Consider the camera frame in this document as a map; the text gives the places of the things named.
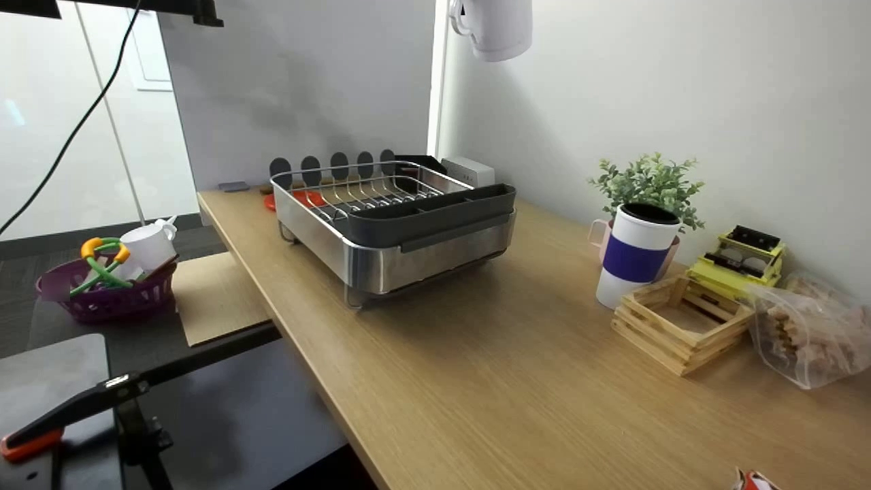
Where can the steel and black dish rack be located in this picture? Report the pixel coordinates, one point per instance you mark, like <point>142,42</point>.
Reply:
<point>389,220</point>

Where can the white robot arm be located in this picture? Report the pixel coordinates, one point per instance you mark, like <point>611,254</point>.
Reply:
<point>493,28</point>

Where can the white electronics box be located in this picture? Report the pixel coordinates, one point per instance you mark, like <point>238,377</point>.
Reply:
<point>471,173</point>

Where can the green plant in pink pot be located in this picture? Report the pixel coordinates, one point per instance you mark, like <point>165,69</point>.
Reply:
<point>651,181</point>

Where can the wooden slat crate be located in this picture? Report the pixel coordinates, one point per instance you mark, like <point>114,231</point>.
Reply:
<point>681,324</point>

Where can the white bottle in basket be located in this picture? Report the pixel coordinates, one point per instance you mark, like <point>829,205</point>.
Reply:
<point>147,249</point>

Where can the white tumbler with blue sleeve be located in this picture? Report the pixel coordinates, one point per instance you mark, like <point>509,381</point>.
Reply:
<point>634,252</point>

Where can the black clamp with orange handle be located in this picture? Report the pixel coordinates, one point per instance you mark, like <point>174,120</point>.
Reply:
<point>136,435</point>

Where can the cardboard sheet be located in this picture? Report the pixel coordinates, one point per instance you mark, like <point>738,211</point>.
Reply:
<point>216,297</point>

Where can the purple plastic basket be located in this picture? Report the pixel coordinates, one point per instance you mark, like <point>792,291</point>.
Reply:
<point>104,302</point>

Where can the yellow toy truck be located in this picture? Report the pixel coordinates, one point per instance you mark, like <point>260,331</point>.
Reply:
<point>740,261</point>

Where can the small red white toy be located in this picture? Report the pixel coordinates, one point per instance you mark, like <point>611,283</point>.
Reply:
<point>755,479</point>

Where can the clear plastic snack bag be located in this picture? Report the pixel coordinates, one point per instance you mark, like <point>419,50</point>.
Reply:
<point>808,332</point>

